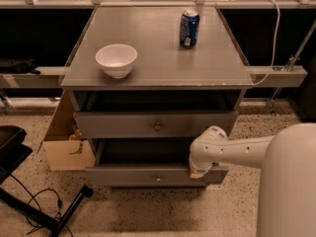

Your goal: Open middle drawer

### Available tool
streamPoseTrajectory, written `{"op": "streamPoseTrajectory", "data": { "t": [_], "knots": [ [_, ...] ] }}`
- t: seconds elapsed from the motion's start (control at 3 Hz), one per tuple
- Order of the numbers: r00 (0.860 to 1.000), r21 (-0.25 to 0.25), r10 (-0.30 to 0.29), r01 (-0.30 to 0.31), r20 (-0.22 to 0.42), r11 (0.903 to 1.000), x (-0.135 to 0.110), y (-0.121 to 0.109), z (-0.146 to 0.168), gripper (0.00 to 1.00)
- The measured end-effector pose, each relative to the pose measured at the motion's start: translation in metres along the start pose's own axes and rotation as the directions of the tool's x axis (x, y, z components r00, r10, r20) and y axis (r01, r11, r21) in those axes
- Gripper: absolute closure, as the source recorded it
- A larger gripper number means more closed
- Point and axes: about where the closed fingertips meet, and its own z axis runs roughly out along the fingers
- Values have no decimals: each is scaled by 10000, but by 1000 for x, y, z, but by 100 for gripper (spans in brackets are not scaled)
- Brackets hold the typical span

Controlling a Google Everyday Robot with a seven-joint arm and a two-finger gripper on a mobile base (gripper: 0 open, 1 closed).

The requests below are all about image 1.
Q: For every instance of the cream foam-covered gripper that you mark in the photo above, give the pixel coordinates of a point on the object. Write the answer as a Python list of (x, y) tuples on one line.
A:
[(201, 167)]

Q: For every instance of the grey drawer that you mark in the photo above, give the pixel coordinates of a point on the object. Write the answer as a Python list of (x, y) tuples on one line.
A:
[(152, 124), (148, 163)]

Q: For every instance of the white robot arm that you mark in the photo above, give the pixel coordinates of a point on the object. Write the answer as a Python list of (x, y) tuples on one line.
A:
[(287, 193)]

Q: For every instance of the grey top drawer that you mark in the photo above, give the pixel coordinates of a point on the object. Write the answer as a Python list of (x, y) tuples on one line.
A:
[(152, 124)]

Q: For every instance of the grey drawer cabinet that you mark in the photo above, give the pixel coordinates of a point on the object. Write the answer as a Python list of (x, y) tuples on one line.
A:
[(209, 78)]

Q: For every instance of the brown cardboard box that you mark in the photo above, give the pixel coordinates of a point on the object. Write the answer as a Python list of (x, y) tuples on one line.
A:
[(64, 145)]

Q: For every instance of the white bowl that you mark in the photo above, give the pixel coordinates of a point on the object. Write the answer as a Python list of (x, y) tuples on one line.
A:
[(116, 60)]

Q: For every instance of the blue soda can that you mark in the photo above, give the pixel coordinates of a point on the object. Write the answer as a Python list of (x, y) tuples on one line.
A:
[(189, 28)]

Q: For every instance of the black stand with base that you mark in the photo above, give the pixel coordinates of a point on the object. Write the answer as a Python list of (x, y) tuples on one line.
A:
[(12, 154)]

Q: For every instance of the grey metal rail frame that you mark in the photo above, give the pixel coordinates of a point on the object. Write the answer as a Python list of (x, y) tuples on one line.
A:
[(53, 33)]

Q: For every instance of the black object on rail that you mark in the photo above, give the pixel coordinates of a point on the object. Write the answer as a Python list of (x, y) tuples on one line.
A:
[(18, 66)]

